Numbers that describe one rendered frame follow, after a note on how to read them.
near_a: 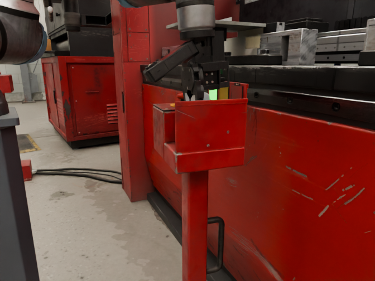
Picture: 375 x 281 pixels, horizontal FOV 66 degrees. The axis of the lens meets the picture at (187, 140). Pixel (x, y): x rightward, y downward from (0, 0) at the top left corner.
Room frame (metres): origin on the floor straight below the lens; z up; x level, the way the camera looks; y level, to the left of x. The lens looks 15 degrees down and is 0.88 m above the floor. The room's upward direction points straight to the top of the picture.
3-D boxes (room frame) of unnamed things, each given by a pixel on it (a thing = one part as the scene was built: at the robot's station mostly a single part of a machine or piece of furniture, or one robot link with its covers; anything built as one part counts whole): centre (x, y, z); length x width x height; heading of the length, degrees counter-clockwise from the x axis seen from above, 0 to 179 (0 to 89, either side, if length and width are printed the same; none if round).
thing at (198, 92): (0.59, -0.02, 0.82); 0.05 x 0.02 x 0.09; 19
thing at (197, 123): (0.67, -0.02, 0.75); 0.20 x 0.16 x 0.18; 19
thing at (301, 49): (0.99, -0.24, 0.92); 0.39 x 0.06 x 0.10; 25
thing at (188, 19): (0.62, -0.02, 0.96); 0.08 x 0.08 x 0.05
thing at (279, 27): (1.01, -0.24, 0.98); 0.20 x 0.03 x 0.03; 25
